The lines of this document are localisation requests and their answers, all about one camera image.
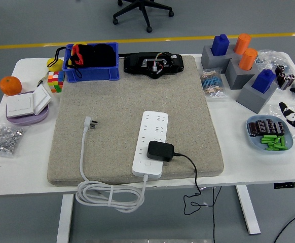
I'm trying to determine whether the white cord with plug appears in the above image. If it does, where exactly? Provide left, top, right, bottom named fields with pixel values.
left=76, top=115, right=150, bottom=213

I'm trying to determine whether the thin black adapter cord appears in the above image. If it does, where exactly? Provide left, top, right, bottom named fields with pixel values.
left=172, top=151, right=206, bottom=215

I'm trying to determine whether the colourful puzzle cube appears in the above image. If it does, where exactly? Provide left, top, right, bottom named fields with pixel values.
left=47, top=70, right=65, bottom=94

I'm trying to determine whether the dark brown capacitor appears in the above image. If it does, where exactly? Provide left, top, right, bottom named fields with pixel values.
left=265, top=118, right=276, bottom=134
left=248, top=122, right=259, bottom=137
left=274, top=121, right=286, bottom=135
left=255, top=120, right=267, bottom=135

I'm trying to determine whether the blue square peg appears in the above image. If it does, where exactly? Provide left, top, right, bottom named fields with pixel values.
left=251, top=69, right=276, bottom=94
left=211, top=34, right=230, bottom=56

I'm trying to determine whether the light blue plate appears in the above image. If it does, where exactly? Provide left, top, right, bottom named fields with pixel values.
left=246, top=115, right=294, bottom=154

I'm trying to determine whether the clear bag of blue parts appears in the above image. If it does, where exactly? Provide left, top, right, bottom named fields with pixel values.
left=256, top=49, right=294, bottom=76

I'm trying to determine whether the blue plastic bin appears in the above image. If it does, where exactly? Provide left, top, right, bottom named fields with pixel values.
left=62, top=42, right=120, bottom=83

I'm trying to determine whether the black table control panel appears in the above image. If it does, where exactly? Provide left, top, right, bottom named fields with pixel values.
left=273, top=181, right=295, bottom=189

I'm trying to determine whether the orange fruit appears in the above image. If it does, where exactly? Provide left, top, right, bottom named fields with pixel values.
left=0, top=75, right=23, bottom=96

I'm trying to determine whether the wide grey socket block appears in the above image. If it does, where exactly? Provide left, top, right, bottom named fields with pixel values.
left=200, top=45, right=239, bottom=74

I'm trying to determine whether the purple dish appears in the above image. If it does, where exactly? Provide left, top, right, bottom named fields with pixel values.
left=6, top=90, right=50, bottom=127

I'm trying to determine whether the black office chair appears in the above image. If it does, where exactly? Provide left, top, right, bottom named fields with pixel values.
left=113, top=0, right=175, bottom=33

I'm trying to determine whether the thin black hanging cable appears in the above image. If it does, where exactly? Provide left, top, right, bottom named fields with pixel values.
left=211, top=187, right=217, bottom=243

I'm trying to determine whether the white power strip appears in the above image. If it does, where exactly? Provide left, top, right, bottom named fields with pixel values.
left=132, top=110, right=169, bottom=180

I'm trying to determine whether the yellow ball with black strap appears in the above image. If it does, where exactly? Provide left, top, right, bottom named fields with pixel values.
left=47, top=47, right=67, bottom=72

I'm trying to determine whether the large black cylinder capacitor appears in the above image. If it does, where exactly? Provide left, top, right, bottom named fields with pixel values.
left=275, top=65, right=287, bottom=87
left=284, top=74, right=295, bottom=91
left=279, top=72, right=291, bottom=89

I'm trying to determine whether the black plug adapter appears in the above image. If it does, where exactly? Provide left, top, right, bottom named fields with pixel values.
left=146, top=141, right=175, bottom=163

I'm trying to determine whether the black cable on floor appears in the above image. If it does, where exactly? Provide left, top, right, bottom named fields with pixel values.
left=274, top=208, right=295, bottom=243

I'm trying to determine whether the bag of metal nuts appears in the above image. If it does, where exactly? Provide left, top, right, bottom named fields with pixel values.
left=0, top=123, right=26, bottom=158

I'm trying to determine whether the white wall switch panel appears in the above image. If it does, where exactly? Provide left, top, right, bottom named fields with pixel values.
left=6, top=93, right=35, bottom=117
left=32, top=84, right=52, bottom=115

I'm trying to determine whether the orange cylinder peg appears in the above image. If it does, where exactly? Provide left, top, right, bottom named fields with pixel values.
left=238, top=48, right=259, bottom=71
left=233, top=33, right=252, bottom=55

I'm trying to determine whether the black pouch with orange trim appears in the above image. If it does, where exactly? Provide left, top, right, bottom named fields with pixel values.
left=68, top=43, right=118, bottom=78

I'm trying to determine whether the grey-brown mat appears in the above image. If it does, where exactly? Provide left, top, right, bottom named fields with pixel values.
left=47, top=55, right=225, bottom=187

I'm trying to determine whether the black electronic device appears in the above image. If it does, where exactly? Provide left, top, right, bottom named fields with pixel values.
left=123, top=51, right=185, bottom=79

